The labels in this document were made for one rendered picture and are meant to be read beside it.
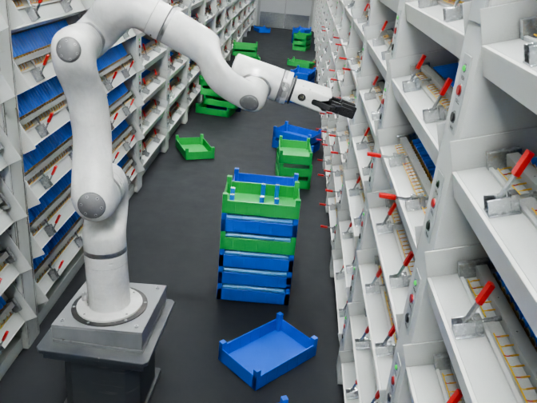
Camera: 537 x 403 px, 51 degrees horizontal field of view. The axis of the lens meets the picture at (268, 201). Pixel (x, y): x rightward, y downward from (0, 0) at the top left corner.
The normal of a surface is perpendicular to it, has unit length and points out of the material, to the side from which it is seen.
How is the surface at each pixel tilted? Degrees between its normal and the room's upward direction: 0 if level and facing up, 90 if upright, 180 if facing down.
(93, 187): 61
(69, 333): 90
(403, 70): 90
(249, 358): 0
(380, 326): 17
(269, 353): 0
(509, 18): 90
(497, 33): 90
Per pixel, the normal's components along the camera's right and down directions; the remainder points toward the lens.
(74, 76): 0.07, 0.88
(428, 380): -0.20, -0.90
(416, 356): -0.07, 0.40
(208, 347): 0.09, -0.91
